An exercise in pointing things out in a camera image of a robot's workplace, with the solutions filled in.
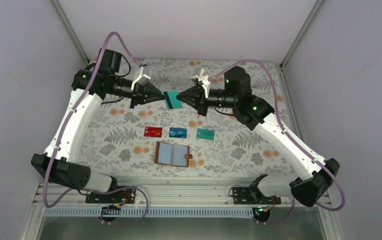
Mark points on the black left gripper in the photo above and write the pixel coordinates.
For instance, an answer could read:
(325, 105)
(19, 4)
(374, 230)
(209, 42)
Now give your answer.
(137, 96)

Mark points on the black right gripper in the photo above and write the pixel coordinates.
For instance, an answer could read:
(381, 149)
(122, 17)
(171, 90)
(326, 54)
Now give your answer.
(202, 100)

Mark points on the teal card with black stripe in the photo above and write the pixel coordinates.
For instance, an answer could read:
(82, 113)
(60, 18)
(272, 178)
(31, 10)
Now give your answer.
(171, 101)

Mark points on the red VIP credit card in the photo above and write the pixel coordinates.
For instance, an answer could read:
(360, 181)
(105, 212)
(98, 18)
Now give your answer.
(153, 132)

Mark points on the teal credit card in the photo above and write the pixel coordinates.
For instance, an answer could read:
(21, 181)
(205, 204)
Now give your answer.
(205, 134)

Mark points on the blue credit card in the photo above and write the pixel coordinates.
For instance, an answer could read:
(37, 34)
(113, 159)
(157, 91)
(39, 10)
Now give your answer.
(178, 132)

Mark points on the brown leather card holder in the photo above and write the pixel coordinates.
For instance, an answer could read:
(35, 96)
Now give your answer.
(174, 155)

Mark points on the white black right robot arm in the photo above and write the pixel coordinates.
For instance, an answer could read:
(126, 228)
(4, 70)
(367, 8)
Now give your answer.
(315, 174)

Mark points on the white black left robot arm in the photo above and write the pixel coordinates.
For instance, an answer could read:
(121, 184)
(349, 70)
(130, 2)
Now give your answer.
(59, 163)

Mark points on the floral patterned table mat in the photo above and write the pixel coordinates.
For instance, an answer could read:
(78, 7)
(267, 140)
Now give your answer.
(121, 141)

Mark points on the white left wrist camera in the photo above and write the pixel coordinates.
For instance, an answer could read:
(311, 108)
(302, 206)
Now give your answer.
(141, 77)

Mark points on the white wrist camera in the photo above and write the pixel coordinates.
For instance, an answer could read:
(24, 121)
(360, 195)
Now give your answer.
(141, 77)
(201, 79)

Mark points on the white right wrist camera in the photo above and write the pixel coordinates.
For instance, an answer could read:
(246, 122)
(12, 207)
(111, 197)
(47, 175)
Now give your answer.
(201, 79)

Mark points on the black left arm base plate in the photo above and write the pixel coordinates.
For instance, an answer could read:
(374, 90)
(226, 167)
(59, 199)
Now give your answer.
(126, 196)

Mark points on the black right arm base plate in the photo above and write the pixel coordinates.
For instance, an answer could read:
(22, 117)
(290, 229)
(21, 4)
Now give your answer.
(251, 196)

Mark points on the grey slotted cable duct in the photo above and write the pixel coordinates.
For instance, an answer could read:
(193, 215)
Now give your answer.
(152, 212)

